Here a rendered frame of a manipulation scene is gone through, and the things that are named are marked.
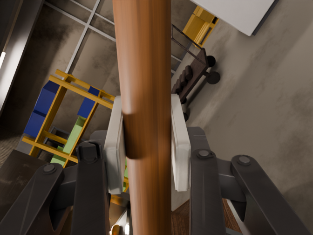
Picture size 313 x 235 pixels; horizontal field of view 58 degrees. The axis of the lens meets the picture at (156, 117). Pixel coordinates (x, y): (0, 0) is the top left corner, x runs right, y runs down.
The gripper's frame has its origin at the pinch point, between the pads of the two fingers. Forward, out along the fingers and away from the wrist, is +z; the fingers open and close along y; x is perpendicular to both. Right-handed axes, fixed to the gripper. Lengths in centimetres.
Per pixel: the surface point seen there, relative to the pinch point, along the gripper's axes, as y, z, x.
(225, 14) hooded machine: 111, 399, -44
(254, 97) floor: 129, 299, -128
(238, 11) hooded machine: 129, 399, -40
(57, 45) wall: -217, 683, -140
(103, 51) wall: -108, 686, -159
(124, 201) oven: -22, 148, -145
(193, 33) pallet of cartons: 106, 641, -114
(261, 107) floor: 128, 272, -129
